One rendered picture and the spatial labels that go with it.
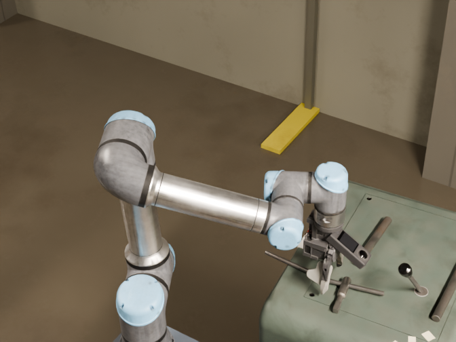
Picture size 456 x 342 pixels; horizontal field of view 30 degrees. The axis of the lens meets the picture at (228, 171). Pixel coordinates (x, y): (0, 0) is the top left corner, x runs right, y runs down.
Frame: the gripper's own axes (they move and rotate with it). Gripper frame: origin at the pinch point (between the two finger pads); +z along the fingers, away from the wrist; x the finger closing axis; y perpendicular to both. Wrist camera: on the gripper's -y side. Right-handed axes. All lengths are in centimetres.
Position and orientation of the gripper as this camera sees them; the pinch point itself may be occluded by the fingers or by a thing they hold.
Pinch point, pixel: (332, 279)
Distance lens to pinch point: 218.5
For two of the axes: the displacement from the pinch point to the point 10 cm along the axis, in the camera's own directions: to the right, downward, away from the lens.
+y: -8.9, -2.7, 3.8
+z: 0.3, 7.7, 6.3
